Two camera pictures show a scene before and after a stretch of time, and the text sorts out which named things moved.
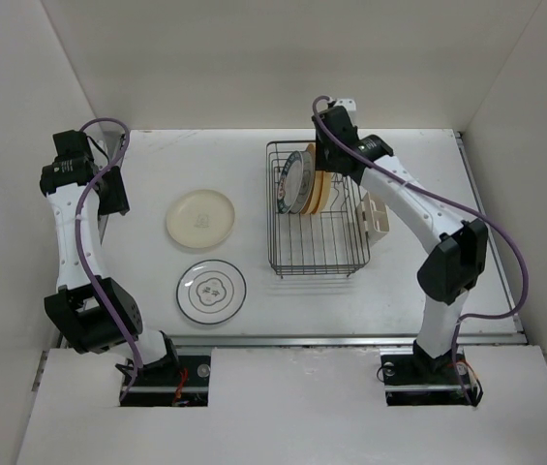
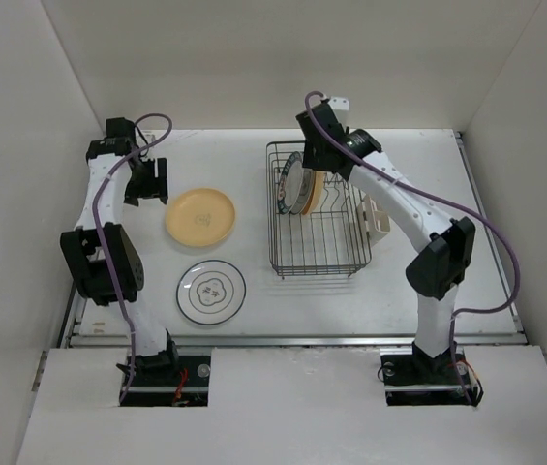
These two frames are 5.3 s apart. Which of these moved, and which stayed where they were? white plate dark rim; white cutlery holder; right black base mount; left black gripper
Moved: left black gripper
Stayed: white cutlery holder; white plate dark rim; right black base mount
